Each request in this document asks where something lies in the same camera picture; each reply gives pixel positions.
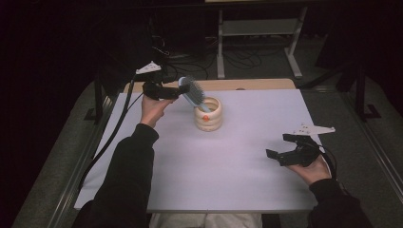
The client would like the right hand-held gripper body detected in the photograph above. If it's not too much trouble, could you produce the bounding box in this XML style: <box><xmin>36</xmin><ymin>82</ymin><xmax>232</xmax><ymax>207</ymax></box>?
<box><xmin>282</xmin><ymin>123</ymin><xmax>336</xmax><ymax>168</ymax></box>

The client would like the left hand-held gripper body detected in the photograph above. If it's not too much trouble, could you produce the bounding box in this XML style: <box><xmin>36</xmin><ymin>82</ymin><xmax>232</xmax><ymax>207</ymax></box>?
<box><xmin>135</xmin><ymin>61</ymin><xmax>182</xmax><ymax>102</ymax></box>

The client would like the light blue hairbrush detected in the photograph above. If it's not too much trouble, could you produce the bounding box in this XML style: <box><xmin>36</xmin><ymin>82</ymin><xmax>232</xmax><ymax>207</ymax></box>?
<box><xmin>178</xmin><ymin>75</ymin><xmax>213</xmax><ymax>114</ymax></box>

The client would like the cream ribbed cup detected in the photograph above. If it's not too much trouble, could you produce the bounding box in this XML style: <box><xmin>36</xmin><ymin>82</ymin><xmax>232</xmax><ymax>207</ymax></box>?
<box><xmin>194</xmin><ymin>96</ymin><xmax>223</xmax><ymax>133</ymax></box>

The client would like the person's left hand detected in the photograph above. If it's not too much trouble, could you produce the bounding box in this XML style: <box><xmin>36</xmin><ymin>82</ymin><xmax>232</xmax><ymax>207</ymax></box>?
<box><xmin>140</xmin><ymin>94</ymin><xmax>177</xmax><ymax>128</ymax></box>

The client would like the person's right hand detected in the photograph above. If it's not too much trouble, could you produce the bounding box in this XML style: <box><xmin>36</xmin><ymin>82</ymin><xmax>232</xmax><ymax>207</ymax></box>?
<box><xmin>285</xmin><ymin>154</ymin><xmax>333</xmax><ymax>186</ymax></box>

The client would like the white table cover sheet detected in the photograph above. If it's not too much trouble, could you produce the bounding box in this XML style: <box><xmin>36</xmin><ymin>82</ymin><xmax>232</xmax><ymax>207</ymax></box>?
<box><xmin>73</xmin><ymin>88</ymin><xmax>328</xmax><ymax>214</ymax></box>

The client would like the wooden table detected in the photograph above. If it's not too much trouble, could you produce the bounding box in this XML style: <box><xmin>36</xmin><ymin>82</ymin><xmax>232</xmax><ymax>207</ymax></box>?
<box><xmin>123</xmin><ymin>78</ymin><xmax>297</xmax><ymax>95</ymax></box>

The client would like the black floor stand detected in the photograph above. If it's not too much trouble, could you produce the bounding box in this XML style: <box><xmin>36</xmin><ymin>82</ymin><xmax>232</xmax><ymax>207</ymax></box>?
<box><xmin>83</xmin><ymin>75</ymin><xmax>112</xmax><ymax>122</ymax></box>
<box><xmin>335</xmin><ymin>60</ymin><xmax>382</xmax><ymax>124</ymax></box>

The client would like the grey metal stand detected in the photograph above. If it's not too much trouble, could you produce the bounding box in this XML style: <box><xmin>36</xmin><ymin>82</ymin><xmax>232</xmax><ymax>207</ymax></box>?
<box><xmin>216</xmin><ymin>5</ymin><xmax>309</xmax><ymax>80</ymax></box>

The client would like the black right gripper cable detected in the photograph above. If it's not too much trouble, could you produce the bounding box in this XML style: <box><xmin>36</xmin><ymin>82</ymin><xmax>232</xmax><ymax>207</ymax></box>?
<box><xmin>317</xmin><ymin>144</ymin><xmax>338</xmax><ymax>182</ymax></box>

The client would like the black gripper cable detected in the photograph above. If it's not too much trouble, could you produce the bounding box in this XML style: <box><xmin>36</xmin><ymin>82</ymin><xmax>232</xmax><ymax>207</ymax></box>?
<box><xmin>77</xmin><ymin>79</ymin><xmax>144</xmax><ymax>192</ymax></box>
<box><xmin>317</xmin><ymin>144</ymin><xmax>338</xmax><ymax>182</ymax></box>

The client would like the thin floor cable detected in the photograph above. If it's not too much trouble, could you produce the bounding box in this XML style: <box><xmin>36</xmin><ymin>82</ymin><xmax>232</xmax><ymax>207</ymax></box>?
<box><xmin>151</xmin><ymin>33</ymin><xmax>265</xmax><ymax>80</ymax></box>

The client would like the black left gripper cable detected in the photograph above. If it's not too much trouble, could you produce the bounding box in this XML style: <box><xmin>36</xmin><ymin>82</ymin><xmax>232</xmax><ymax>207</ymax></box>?
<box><xmin>77</xmin><ymin>79</ymin><xmax>144</xmax><ymax>192</ymax></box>

